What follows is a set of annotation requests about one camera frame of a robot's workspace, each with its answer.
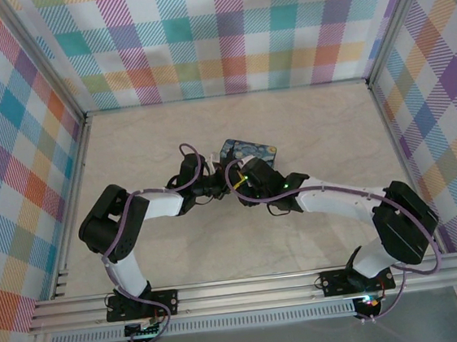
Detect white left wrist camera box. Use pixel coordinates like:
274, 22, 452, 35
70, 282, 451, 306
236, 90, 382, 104
203, 150, 224, 172

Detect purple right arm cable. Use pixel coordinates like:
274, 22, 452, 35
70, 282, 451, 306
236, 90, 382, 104
223, 137, 450, 336

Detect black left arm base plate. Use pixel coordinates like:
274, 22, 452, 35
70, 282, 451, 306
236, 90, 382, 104
103, 288, 181, 324

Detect plaid cloth backdrop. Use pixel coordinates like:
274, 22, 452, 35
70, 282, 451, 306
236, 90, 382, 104
0, 0, 109, 342
2, 0, 437, 121
359, 0, 457, 342

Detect starry night print tin box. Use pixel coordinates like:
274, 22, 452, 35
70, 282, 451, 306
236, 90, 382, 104
217, 132, 282, 177

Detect aluminium corner post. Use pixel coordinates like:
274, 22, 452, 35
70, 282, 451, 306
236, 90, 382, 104
355, 0, 447, 90
0, 0, 89, 128

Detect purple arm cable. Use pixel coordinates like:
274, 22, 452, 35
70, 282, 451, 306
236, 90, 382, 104
92, 141, 224, 342
223, 137, 450, 336

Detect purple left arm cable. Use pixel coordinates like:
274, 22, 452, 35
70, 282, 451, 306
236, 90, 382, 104
92, 141, 224, 342

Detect slotted grey cable duct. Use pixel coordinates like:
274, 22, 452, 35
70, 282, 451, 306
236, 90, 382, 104
48, 299, 359, 342

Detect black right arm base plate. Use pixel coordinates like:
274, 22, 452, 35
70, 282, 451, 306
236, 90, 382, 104
317, 262, 398, 299

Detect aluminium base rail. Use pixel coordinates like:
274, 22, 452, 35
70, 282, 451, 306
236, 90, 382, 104
24, 252, 457, 336

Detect aluminium table edge rail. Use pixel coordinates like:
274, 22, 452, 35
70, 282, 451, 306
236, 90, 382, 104
81, 76, 372, 119
29, 114, 111, 301
365, 76, 447, 262

